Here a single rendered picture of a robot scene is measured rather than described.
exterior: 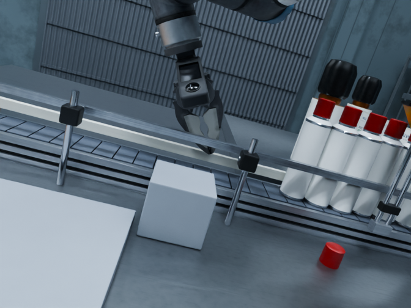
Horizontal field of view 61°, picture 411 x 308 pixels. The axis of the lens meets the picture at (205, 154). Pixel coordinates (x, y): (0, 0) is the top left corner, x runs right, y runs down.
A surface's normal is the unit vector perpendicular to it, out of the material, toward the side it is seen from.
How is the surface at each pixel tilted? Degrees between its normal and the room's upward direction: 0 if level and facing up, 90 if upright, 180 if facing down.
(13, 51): 90
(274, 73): 90
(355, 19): 90
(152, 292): 0
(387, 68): 90
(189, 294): 0
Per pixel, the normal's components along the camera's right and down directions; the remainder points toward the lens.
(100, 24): 0.17, 0.33
